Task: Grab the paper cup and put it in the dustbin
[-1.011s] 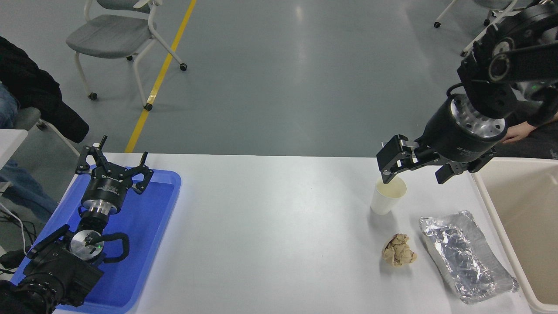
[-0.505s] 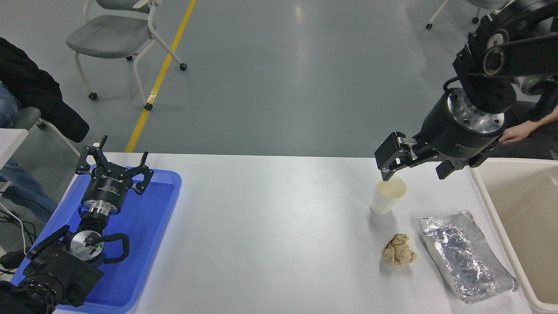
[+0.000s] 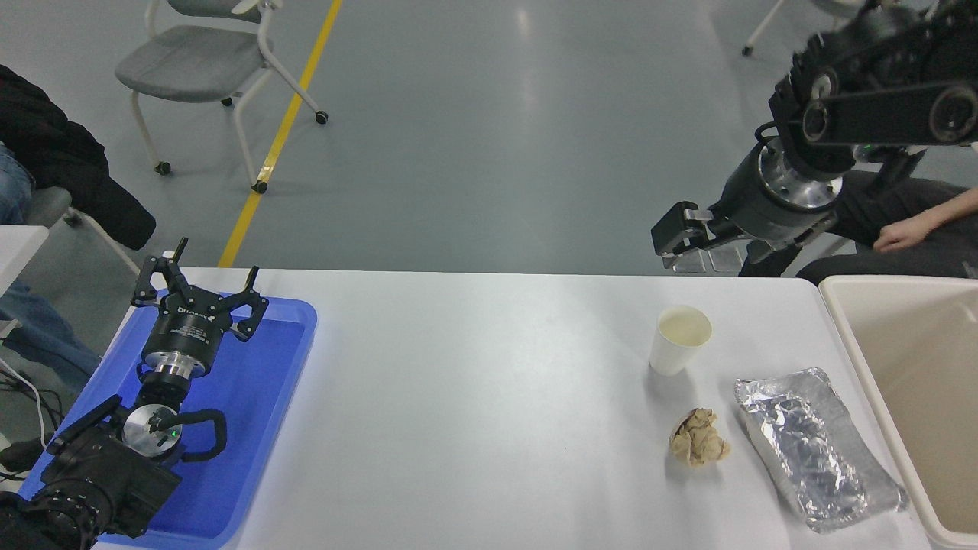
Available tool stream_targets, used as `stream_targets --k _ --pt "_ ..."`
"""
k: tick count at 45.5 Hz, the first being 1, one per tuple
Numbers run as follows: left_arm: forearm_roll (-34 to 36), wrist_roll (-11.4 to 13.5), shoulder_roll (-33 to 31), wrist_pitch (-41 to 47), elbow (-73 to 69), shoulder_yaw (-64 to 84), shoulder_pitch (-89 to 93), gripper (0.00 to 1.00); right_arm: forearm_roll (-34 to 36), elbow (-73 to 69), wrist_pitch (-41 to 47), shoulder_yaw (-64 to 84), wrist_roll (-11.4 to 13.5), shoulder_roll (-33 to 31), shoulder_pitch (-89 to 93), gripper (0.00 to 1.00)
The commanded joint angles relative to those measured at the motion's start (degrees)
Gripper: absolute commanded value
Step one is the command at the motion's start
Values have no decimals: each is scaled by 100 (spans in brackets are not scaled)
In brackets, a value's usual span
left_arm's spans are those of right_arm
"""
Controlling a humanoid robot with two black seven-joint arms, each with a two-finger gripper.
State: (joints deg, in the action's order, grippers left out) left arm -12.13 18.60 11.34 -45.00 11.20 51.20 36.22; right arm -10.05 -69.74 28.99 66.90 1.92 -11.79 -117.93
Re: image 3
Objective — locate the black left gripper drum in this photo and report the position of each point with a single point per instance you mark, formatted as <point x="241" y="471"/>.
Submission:
<point x="187" y="325"/>

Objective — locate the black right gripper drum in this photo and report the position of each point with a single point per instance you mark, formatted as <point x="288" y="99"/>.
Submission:
<point x="752" y="210"/>

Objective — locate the white paper cup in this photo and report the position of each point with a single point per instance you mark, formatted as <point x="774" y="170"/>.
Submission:
<point x="676" y="347"/>

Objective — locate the person's forearm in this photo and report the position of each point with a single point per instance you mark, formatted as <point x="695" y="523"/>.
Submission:
<point x="951" y="206"/>

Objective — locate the person's hand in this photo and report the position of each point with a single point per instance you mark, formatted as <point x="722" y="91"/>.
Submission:
<point x="898" y="237"/>

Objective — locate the silver floor socket plate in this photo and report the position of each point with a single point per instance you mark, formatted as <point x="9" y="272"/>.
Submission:
<point x="726" y="260"/>
<point x="691" y="263"/>

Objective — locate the blue plastic tray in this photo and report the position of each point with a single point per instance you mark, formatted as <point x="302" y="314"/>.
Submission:
<point x="244" y="412"/>

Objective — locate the grey seat office chair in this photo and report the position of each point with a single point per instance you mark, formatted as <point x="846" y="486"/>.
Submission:
<point x="50" y="205"/>

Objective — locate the person in black jacket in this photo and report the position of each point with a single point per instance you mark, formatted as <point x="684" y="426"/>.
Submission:
<point x="69" y="168"/>

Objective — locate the small white table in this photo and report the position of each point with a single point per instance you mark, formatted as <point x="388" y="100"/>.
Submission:
<point x="19" y="248"/>

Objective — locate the person in black trousers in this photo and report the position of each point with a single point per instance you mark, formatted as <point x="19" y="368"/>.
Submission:
<point x="917" y="256"/>

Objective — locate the black floor device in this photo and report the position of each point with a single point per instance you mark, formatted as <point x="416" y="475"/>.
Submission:
<point x="23" y="452"/>

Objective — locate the crumpled tan paper ball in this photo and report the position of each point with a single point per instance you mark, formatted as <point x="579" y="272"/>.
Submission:
<point x="699" y="439"/>

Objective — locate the crumpled foil tray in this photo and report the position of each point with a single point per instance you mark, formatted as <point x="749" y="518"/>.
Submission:
<point x="814" y="451"/>

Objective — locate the large pale bin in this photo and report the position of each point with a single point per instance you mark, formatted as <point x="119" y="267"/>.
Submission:
<point x="932" y="367"/>

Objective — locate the white frame wheeled chair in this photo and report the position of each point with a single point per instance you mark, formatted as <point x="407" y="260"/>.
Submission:
<point x="764" y="27"/>

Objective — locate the grey chair with white frame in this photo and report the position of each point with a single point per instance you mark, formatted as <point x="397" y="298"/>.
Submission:
<point x="191" y="65"/>

